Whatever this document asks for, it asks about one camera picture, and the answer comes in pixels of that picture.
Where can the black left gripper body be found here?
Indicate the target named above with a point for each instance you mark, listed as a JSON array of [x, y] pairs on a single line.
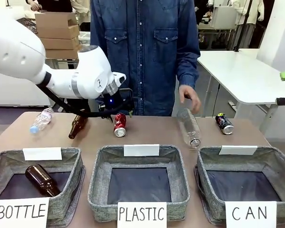
[[118, 101]]

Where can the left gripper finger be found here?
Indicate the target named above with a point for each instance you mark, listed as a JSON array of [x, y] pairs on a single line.
[[109, 118], [130, 113]]

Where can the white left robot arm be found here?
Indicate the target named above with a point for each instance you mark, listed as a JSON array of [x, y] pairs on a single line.
[[14, 52]]

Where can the person's left forearm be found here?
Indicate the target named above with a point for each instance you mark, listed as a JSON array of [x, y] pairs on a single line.
[[188, 66]]

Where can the crushed red can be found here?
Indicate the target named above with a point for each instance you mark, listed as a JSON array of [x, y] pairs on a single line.
[[120, 124]]

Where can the grey basket labelled plastic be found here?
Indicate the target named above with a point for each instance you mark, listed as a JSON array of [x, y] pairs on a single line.
[[102, 180]]

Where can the dark blue can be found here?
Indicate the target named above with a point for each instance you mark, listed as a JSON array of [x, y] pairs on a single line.
[[224, 123]]

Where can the grey basket labelled bottle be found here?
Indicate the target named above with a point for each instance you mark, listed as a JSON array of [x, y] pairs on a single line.
[[69, 171]]

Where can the grey basket labelled can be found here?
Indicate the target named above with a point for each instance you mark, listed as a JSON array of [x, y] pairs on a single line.
[[209, 166]]

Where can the paper label reading can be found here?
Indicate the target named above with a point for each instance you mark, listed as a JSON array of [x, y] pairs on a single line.
[[250, 213]]

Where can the person's left hand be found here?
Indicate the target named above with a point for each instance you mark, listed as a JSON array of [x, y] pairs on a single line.
[[188, 93]]

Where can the white table leg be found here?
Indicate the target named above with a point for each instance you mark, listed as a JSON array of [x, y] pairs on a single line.
[[268, 118]]

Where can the brown glass bottle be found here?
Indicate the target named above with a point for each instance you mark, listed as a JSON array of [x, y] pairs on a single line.
[[78, 126], [41, 179]]

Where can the blank white card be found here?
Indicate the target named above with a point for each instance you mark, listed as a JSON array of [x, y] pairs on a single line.
[[237, 150], [42, 154], [141, 150]]

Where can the white background table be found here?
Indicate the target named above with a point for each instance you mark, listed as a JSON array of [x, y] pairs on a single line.
[[240, 71]]

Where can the person in denim shirt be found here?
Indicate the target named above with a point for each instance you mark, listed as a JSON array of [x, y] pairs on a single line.
[[145, 47]]

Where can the large clear plastic bottle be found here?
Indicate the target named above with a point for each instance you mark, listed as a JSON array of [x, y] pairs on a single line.
[[190, 129]]

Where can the black pole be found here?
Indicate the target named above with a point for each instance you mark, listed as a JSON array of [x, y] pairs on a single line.
[[243, 23]]

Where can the small clear blue-capped plastic bottle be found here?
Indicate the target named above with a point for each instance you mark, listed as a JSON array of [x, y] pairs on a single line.
[[41, 120]]

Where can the background person in white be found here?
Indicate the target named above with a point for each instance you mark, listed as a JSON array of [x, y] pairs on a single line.
[[248, 14]]

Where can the flat cardboard box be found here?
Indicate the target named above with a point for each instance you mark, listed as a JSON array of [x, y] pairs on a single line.
[[61, 54], [59, 32], [59, 43]]

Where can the white box appliance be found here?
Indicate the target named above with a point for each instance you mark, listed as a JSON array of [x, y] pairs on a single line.
[[224, 16]]

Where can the white low cabinet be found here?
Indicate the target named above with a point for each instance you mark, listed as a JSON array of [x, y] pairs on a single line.
[[14, 91]]

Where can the paper label reading plastic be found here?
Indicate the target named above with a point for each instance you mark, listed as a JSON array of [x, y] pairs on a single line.
[[141, 213]]

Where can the open cardboard box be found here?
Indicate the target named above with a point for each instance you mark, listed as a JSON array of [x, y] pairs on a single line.
[[54, 20]]

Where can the background person in black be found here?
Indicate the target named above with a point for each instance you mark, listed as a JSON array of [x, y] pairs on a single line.
[[50, 4]]

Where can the paper label reading bottle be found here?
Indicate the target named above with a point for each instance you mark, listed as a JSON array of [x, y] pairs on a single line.
[[21, 212]]

